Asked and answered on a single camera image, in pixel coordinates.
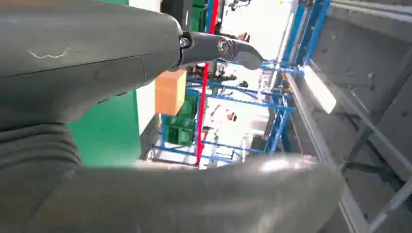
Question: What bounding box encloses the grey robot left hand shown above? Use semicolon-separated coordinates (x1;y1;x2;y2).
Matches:
0;0;344;233

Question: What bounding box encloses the green table mat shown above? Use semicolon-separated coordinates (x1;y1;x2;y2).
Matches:
68;91;142;168

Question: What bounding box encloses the white table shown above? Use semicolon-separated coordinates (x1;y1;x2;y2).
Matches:
128;0;162;136

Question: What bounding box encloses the brown cardboard box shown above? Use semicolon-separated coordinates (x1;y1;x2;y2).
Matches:
154;69;188;117

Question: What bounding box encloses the green plastic crate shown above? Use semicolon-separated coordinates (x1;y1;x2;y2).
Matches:
166;95;200;147

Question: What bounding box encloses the red pole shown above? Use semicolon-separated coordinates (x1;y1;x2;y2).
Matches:
195;0;220;165

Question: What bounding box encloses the blue metal rack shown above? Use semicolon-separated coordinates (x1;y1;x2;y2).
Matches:
154;0;332;164

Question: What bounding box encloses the ceiling light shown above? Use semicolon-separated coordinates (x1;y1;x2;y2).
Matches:
302;66;338;114

